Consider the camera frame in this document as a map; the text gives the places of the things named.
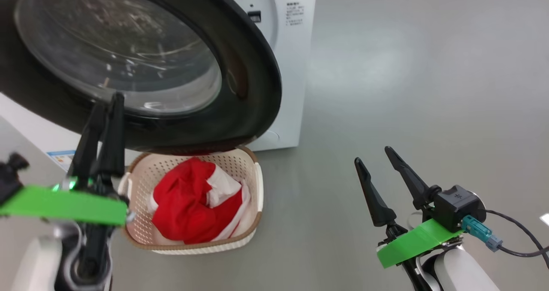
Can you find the small white floor scrap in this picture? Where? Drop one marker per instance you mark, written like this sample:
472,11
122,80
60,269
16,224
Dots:
545,219

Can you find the red and white garment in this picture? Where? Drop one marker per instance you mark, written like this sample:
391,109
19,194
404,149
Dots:
184,209

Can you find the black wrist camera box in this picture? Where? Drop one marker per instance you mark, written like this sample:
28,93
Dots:
459,205
10,175

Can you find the white front-load washing machine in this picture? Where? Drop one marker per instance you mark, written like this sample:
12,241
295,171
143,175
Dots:
296,89

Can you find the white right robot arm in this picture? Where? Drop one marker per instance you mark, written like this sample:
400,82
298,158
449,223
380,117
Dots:
463,269

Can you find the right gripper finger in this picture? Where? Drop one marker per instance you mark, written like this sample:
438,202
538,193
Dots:
377,205
411,181

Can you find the round white filter cover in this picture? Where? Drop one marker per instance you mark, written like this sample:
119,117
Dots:
273,136

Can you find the blue energy label sticker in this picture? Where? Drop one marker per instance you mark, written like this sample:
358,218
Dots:
60,159

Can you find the black printed text label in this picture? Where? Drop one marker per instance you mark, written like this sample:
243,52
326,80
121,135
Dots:
294,13

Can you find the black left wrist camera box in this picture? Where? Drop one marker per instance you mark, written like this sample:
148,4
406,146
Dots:
10,175

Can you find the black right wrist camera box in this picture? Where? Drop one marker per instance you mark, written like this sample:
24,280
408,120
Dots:
459,205

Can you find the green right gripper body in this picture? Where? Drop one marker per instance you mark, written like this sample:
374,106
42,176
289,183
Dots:
411,244

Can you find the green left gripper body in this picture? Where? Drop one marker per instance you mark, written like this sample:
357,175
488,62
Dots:
64,205

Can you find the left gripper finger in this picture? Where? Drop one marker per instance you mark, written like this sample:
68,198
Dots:
112,145
85,149

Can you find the cream basket with brown rim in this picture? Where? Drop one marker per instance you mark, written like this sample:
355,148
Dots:
253,184

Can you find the black round glass washer door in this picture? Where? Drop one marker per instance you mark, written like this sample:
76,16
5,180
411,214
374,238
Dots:
248,89

